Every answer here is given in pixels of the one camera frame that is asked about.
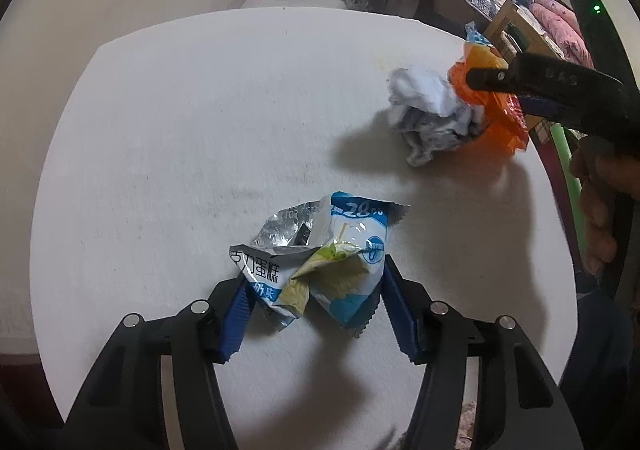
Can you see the white paper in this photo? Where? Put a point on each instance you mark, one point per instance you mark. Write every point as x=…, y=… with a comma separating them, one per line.
x=430, y=115

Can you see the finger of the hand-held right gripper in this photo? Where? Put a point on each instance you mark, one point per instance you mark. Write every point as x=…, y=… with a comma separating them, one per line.
x=550, y=77
x=545, y=107

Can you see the wooden chair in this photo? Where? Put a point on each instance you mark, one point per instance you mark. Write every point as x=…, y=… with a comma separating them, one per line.
x=520, y=27

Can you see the pink floral quilt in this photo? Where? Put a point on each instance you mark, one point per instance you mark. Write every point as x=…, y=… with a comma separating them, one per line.
x=560, y=25

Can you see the person's dark blue clothing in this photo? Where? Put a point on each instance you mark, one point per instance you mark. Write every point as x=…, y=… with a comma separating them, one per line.
x=605, y=370

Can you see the person's right hand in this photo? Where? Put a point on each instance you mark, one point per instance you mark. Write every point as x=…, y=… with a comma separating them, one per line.
x=597, y=210

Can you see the silver lined cake wrapper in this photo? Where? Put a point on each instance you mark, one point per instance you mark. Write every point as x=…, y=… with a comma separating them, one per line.
x=265, y=270

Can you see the orange plastic wrapper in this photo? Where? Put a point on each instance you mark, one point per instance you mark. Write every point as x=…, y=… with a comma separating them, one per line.
x=500, y=115

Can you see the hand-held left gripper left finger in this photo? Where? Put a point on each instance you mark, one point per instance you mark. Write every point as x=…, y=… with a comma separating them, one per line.
x=235, y=325

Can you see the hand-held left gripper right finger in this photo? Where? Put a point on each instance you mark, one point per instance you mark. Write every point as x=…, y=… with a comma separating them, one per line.
x=400, y=325

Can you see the floral cloth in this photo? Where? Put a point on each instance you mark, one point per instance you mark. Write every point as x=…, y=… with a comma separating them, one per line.
x=467, y=430

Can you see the blue green snack wrapper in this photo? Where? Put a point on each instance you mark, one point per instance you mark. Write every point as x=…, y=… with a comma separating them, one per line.
x=350, y=280

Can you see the green plastic stool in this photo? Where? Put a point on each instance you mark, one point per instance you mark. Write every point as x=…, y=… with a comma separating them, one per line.
x=567, y=180

